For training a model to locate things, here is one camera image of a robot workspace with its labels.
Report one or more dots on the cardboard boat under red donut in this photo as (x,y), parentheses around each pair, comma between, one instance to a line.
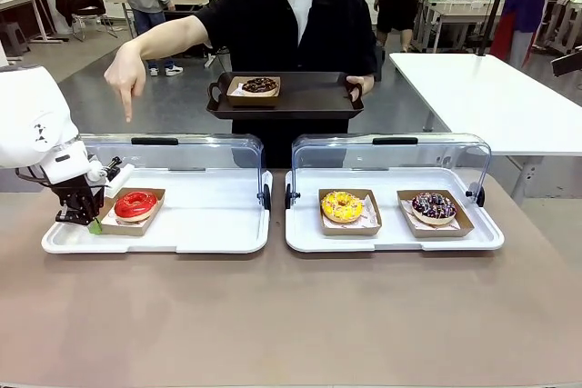
(123,229)

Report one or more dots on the blue and red hanging garment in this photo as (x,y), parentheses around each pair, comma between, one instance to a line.
(527,2)

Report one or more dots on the cardboard boat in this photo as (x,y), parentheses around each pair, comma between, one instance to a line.
(252,99)
(123,229)
(441,231)
(348,230)

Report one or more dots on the person in black shirt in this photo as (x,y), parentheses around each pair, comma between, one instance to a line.
(268,29)

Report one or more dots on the dark sprinkled donut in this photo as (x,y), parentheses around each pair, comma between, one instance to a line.
(434,214)

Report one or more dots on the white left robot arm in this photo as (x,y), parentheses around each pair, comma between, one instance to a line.
(27,129)

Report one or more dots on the background work table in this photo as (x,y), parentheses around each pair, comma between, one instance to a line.
(459,8)

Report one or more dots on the person's left hand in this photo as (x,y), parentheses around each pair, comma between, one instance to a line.
(361,86)

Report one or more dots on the paper liner under yellow donut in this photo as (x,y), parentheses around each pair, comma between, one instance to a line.
(370,217)

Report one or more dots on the black device on stand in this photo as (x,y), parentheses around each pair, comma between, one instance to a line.
(568,61)

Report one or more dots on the white display tray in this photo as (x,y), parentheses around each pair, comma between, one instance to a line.
(204,224)
(391,242)

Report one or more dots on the person's right forearm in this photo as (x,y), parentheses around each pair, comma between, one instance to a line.
(173,36)

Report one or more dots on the cardboard boat under purple donut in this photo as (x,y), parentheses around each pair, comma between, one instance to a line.
(441,231)

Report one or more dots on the cardboard boat under yellow donut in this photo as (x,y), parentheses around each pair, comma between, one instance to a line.
(348,230)

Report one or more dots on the yellow sprinkled donut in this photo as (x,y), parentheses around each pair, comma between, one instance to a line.
(341,213)

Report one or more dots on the red glazed donut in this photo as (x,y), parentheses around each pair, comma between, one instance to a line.
(125,210)

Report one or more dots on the chair with black jacket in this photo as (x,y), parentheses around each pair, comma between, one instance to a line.
(82,2)

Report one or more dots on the chocolate sprinkled donut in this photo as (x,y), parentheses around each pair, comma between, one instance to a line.
(268,85)

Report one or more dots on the dark brown serving tray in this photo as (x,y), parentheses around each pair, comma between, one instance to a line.
(314,97)

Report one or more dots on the paper liner under red donut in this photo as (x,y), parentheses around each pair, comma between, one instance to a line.
(109,220)

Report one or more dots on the white side table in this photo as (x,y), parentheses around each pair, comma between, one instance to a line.
(482,97)

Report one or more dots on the person's right hand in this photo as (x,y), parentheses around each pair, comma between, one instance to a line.
(127,70)

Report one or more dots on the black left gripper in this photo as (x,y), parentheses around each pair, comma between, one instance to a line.
(79,199)

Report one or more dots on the clear plastic display lid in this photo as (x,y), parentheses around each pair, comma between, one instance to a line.
(436,156)
(213,152)

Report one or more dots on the paper liner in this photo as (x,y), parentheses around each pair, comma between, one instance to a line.
(409,215)
(240,87)
(370,217)
(109,220)

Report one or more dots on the black stand pole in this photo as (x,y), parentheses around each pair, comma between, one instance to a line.
(493,2)

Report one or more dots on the paper liner under purple donut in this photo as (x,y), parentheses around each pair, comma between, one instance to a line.
(409,215)

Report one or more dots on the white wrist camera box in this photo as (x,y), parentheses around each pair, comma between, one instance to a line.
(119,181)

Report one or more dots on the grey plastic stool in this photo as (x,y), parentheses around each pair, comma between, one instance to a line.
(13,38)

